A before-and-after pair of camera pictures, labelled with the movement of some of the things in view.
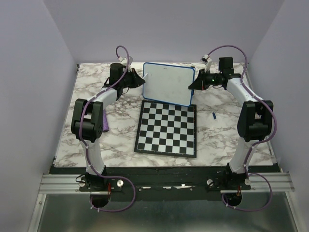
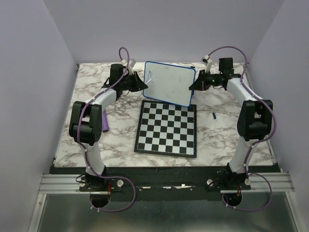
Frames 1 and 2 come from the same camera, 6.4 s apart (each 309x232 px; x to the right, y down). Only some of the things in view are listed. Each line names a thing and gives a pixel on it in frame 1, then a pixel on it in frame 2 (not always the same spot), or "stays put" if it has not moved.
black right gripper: x=197 y=84 stays put
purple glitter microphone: x=105 y=128 stays put
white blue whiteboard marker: x=145 y=76 -> x=147 y=81
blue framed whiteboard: x=168 y=83 stays put
